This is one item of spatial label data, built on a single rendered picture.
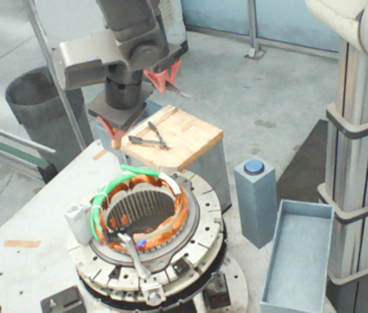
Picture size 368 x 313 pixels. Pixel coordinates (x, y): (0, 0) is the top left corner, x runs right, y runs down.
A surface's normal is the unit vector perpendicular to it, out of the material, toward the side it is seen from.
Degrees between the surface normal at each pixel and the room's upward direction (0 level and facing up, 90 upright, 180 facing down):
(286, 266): 0
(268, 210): 90
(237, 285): 0
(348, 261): 90
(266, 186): 90
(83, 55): 35
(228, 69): 0
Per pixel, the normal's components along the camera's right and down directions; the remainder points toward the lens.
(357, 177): 0.34, 0.59
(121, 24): 0.29, 0.85
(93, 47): 0.23, -0.33
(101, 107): 0.19, -0.59
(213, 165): 0.71, 0.39
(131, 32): 0.32, 0.92
